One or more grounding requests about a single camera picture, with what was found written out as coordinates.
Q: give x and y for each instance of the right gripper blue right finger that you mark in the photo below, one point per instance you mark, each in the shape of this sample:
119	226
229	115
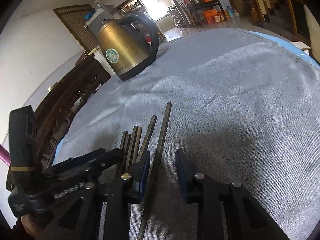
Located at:
187	182

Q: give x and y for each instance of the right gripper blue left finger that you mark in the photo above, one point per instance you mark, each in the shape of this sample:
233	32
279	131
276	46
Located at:
140	173

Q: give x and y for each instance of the dark chopstick one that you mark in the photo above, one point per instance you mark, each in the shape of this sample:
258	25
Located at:
154	171

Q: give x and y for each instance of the dark chopstick six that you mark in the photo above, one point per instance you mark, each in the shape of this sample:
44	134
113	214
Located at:
123	138

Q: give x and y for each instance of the person's left hand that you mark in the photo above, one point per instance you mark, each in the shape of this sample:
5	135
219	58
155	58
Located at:
31	226

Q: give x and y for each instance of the purple thermos bottle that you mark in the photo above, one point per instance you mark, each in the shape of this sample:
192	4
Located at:
5	156

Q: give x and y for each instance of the dark wooden sideboard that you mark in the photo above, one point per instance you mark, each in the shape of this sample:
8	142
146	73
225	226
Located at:
57	110

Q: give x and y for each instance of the grey tablecloth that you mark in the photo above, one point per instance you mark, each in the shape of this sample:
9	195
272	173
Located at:
234	125

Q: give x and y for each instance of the gold electric kettle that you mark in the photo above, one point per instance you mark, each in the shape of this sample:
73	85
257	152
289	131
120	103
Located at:
129	44

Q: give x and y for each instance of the grey refrigerator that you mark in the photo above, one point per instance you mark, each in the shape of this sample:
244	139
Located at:
98	15

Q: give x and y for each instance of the dark wooden side table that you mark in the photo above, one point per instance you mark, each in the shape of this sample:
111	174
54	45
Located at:
207	12

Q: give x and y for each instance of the blue water jug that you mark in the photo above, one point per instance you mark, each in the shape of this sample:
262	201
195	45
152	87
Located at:
230	11

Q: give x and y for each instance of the blue round table cover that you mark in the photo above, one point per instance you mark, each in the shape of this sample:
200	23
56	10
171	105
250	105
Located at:
271	55

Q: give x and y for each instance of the small white stool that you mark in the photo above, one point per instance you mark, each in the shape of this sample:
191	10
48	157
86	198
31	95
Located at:
302	46

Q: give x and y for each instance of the beige sofa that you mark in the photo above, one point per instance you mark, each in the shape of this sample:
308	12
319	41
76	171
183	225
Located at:
314	31

